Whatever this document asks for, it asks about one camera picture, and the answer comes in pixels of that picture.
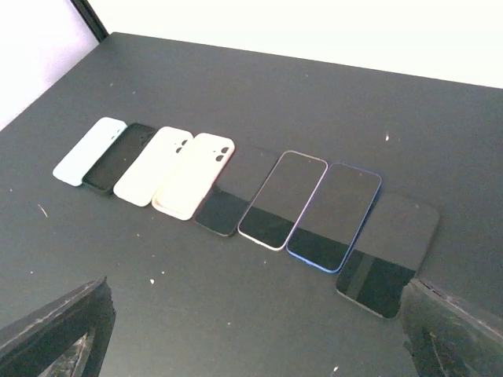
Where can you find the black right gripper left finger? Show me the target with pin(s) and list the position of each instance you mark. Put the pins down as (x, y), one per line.
(67, 337)

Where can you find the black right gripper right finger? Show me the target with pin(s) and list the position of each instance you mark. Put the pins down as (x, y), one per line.
(448, 336)

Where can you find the black smartphone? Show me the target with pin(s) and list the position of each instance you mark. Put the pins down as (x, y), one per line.
(234, 189)
(278, 206)
(387, 254)

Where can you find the phone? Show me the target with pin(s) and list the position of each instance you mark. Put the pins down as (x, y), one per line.
(109, 168)
(88, 150)
(159, 157)
(202, 162)

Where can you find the blue smartphone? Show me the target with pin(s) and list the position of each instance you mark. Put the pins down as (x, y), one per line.
(334, 216)

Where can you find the left black frame post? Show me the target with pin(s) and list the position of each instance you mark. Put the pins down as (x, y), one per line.
(91, 19)

